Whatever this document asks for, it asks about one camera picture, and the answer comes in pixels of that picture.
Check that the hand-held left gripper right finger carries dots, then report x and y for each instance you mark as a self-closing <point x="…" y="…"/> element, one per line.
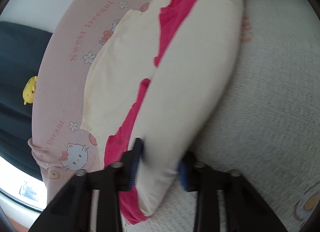
<point x="185" y="177"/>

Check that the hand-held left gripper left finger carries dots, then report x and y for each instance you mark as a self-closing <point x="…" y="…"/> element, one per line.
<point x="135" y="169"/>

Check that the pink and cream T-shirt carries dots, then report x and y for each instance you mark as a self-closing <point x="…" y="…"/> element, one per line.
<point x="187" y="72"/>

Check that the cat print sofa blanket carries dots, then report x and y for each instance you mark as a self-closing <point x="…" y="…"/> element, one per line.
<point x="262" y="122"/>

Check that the bright window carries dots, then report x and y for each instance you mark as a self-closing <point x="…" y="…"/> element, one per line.
<point x="20" y="184"/>

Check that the yellow plush toy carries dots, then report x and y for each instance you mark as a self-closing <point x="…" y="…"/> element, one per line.
<point x="29" y="91"/>

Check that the dark curtain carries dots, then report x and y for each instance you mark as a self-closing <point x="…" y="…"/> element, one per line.
<point x="17" y="84"/>

